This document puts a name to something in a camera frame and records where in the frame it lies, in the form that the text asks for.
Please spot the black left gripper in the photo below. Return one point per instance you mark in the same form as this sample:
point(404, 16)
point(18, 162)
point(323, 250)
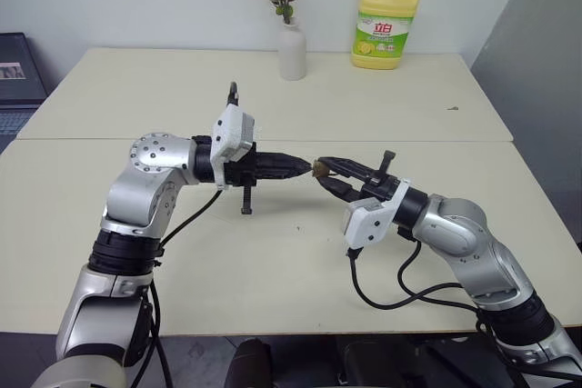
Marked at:
point(241, 172)

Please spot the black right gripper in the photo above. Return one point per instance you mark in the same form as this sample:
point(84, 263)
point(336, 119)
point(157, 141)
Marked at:
point(379, 186)

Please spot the brass padlock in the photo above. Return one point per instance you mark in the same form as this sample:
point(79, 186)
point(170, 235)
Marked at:
point(320, 169)

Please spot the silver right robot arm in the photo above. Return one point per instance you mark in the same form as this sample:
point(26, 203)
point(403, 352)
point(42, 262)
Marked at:
point(459, 233)

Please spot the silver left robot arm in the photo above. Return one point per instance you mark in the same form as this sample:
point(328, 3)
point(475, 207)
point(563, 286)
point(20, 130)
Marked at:
point(150, 158)

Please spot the white ceramic vase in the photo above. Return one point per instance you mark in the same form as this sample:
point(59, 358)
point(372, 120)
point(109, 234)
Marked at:
point(292, 54)

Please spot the yellow detergent pump bottle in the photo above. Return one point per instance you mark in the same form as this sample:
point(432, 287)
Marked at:
point(384, 20)

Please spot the dark rounded shape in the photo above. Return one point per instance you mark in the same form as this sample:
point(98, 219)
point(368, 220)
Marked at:
point(250, 363)

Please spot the grey partition panel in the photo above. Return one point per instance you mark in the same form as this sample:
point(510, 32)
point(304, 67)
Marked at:
point(532, 88)

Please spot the dark open laptop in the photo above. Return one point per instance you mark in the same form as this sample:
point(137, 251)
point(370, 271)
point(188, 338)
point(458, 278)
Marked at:
point(18, 70)

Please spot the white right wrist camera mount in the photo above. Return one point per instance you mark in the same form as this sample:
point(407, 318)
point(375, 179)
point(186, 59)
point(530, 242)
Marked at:
point(368, 224)

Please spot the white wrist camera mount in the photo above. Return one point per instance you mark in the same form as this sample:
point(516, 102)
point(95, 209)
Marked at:
point(232, 126)
point(368, 224)

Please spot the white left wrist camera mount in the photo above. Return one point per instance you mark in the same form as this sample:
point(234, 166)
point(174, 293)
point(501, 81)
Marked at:
point(232, 126)

